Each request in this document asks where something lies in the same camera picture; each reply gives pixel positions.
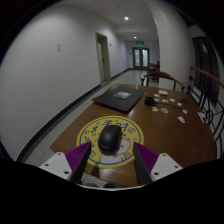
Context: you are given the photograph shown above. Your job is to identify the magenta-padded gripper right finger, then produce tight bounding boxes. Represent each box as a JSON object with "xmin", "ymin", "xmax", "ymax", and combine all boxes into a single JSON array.
[{"xmin": 132, "ymin": 142, "xmax": 184, "ymax": 186}]

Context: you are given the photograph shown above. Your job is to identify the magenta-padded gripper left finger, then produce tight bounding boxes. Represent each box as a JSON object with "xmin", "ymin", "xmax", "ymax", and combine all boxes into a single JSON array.
[{"xmin": 39, "ymin": 141, "xmax": 92, "ymax": 185}]

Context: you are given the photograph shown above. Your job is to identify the black computer mouse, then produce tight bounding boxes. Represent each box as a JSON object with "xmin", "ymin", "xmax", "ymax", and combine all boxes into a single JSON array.
[{"xmin": 97, "ymin": 124, "xmax": 123, "ymax": 156}]

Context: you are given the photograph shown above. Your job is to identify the yellow round cartoon mouse pad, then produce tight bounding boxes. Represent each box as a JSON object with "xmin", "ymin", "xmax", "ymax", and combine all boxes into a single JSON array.
[{"xmin": 76, "ymin": 115, "xmax": 145, "ymax": 169}]

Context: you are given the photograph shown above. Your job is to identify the small black box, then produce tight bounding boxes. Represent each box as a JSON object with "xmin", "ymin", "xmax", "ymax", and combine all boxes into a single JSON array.
[{"xmin": 144, "ymin": 96, "xmax": 155, "ymax": 107}]

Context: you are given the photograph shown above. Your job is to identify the black closed laptop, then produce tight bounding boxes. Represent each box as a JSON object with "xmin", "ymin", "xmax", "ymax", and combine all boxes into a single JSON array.
[{"xmin": 91, "ymin": 86, "xmax": 148, "ymax": 113}]

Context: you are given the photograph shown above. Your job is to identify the wooden armchair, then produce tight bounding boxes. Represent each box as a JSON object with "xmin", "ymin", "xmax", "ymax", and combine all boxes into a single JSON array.
[{"xmin": 139, "ymin": 70, "xmax": 186, "ymax": 93}]

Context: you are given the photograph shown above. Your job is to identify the black railing with wooden handrail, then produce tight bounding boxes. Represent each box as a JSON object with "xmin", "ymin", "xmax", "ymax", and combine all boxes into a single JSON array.
[{"xmin": 186, "ymin": 65, "xmax": 224, "ymax": 159}]

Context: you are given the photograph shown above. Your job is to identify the dark framed window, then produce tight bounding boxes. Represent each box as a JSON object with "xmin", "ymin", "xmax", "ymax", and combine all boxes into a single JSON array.
[{"xmin": 191, "ymin": 35, "xmax": 221, "ymax": 106}]

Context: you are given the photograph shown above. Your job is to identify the glass double door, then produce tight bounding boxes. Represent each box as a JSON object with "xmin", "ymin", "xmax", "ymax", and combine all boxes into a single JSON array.
[{"xmin": 131, "ymin": 46, "xmax": 151, "ymax": 70}]

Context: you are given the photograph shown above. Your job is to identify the beige side door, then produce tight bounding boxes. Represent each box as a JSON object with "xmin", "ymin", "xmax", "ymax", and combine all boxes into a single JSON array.
[{"xmin": 95, "ymin": 31, "xmax": 112, "ymax": 84}]

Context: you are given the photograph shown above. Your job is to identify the round ceiling lights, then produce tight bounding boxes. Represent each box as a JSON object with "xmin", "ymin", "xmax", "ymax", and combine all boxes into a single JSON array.
[{"xmin": 123, "ymin": 15, "xmax": 138, "ymax": 41}]

